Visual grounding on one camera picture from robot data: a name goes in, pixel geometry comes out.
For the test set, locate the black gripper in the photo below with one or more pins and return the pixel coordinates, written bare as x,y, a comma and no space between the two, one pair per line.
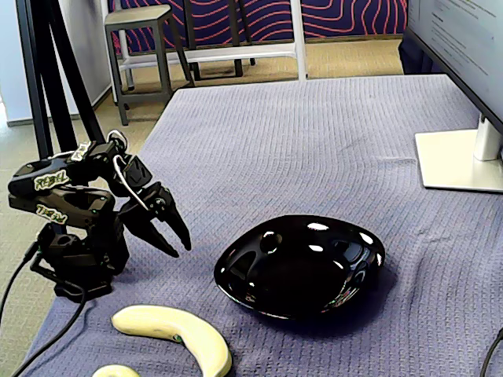
152,204

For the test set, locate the yellow banana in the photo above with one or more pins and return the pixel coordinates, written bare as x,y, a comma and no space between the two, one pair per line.
204,337

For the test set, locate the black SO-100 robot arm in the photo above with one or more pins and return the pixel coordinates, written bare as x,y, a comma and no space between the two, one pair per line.
59,204

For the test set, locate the black glossy bowl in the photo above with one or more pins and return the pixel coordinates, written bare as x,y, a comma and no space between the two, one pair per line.
298,271

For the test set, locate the pale yellow round fruit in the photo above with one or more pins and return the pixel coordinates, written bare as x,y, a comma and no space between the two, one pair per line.
116,371

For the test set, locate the grey purple waffle cloth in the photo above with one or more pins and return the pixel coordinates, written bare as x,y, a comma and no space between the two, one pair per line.
314,157

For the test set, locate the black tripod stand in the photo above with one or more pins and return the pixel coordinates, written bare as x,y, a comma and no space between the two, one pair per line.
39,78

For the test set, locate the dark stool legs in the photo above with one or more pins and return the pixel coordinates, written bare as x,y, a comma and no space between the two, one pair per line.
236,39

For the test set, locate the grey metal stool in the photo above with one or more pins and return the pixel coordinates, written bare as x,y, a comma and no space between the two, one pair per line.
137,15

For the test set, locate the blue pink patterned panel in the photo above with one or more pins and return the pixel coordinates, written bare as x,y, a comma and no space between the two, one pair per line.
346,19

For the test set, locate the monitor with silver stand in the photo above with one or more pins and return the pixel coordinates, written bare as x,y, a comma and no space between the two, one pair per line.
452,31

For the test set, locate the white metal table frame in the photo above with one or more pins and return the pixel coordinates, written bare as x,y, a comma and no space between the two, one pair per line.
236,53

